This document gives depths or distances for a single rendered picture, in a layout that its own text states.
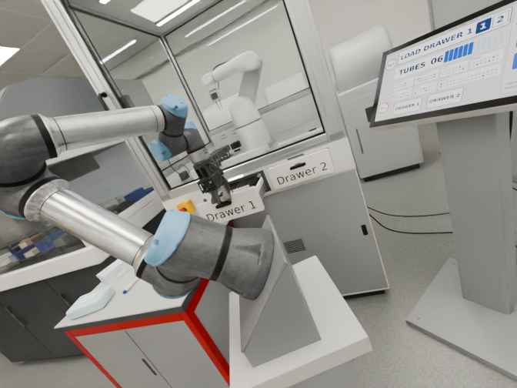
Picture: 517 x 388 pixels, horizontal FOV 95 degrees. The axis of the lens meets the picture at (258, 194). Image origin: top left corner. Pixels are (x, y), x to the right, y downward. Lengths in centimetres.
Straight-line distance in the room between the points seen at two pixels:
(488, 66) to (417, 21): 357
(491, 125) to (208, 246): 93
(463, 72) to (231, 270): 87
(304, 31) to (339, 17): 326
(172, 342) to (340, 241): 87
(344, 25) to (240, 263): 408
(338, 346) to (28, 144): 72
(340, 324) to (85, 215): 60
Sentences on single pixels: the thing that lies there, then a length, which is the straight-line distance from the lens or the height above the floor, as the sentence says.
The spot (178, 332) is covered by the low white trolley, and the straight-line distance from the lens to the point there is 99.
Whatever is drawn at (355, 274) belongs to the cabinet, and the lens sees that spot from 147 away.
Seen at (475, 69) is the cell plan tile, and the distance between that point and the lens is 99.
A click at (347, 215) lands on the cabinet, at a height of 57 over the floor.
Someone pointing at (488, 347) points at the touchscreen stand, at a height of 3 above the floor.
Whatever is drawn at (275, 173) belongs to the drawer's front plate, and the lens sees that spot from 114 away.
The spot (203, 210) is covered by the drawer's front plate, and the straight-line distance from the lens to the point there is 108.
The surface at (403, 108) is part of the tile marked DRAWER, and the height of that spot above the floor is 100.
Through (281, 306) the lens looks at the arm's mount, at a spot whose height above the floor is 88.
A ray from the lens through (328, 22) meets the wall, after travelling 433.
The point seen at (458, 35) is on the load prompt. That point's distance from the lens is 108.
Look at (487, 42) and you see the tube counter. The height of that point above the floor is 111.
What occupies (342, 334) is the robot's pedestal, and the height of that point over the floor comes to 76.
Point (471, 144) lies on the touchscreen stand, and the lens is 110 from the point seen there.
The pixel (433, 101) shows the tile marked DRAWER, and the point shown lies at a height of 100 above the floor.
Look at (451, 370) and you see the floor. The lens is 141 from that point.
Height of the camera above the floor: 120
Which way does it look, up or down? 19 degrees down
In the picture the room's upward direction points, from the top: 24 degrees counter-clockwise
